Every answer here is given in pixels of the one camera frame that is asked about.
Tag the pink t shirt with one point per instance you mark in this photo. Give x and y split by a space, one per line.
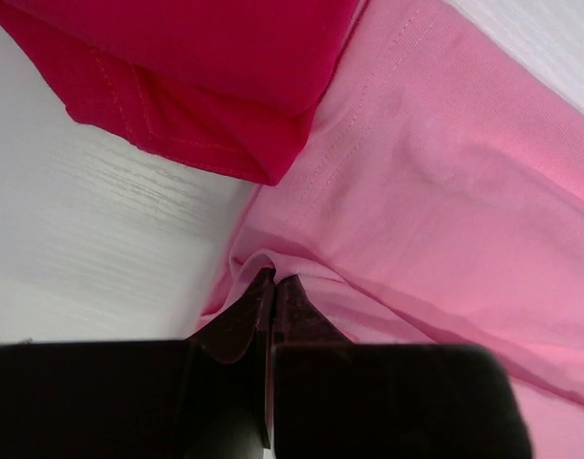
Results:
440 197

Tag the folded red t shirt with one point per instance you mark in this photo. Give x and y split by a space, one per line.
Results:
229 87

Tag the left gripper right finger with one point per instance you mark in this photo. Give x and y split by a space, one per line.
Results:
334 398

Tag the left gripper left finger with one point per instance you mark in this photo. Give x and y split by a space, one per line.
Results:
200 397

